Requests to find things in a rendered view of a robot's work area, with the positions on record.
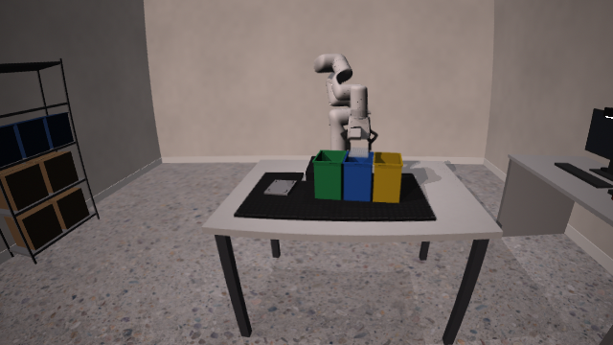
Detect green open-top bin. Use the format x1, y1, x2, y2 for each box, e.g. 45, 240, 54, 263
312, 150, 347, 200

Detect black flat mat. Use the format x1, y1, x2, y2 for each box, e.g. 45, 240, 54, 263
234, 172, 436, 221

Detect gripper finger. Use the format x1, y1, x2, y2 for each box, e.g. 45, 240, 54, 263
367, 130, 378, 153
340, 129, 351, 151

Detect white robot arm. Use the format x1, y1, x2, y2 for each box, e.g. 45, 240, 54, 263
314, 54, 371, 150

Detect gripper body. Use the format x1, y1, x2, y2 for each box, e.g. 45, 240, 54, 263
348, 116, 371, 139

